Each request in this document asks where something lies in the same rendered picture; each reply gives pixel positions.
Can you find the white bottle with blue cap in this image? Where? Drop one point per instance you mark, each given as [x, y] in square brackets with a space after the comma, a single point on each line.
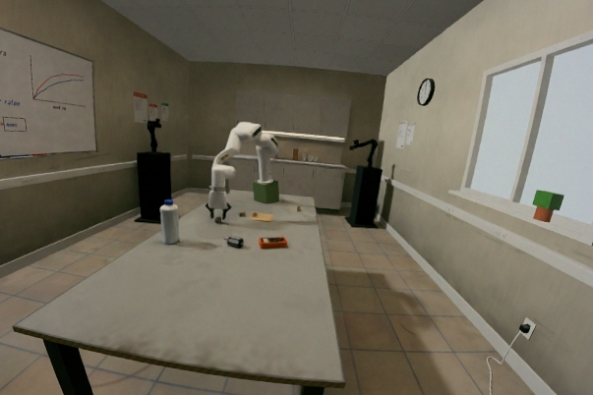
[169, 223]

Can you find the tan square mat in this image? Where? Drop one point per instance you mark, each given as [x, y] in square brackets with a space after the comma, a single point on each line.
[262, 217]

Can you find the orange pocket multimeter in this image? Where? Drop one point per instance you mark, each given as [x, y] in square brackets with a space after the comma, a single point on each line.
[272, 242]

